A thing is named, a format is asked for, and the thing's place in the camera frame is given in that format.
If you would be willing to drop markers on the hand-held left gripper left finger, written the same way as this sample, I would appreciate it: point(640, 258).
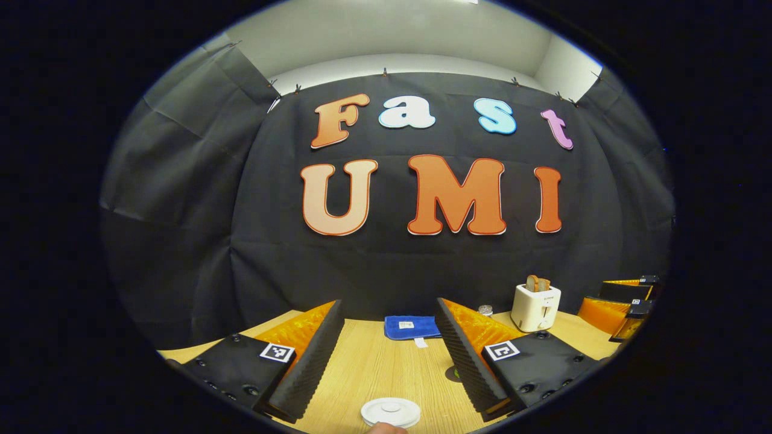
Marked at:
point(304, 367)

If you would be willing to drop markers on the white teacup lid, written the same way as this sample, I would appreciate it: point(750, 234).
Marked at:
point(391, 411)

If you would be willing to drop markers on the white toaster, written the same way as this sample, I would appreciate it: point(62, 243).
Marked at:
point(534, 310)

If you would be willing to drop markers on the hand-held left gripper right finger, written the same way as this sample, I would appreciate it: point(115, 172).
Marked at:
point(467, 367)

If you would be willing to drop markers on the blue towel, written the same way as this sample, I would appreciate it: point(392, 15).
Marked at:
point(410, 327)

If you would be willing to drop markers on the dark round coaster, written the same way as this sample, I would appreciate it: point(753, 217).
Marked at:
point(450, 375)

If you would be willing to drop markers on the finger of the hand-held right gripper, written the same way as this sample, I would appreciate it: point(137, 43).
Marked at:
point(627, 291)
point(606, 313)

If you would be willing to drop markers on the toast slices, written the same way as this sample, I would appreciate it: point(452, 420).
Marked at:
point(537, 283)

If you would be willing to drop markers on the clear water bottle white label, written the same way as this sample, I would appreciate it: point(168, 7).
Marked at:
point(485, 311)

